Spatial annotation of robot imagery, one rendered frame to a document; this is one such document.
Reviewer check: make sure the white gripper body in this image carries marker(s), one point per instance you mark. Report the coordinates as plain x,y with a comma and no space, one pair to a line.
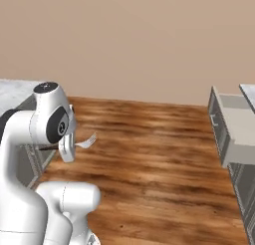
67,150

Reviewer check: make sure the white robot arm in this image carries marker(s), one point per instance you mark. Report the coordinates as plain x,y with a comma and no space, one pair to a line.
20,176

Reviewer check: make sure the grey base cabinet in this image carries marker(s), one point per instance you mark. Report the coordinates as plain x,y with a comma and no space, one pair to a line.
245,202
33,164

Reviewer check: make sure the open grey drawer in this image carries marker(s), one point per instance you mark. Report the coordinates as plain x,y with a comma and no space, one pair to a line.
242,129

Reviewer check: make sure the silver metal fork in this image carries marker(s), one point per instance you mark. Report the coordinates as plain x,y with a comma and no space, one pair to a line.
87,143

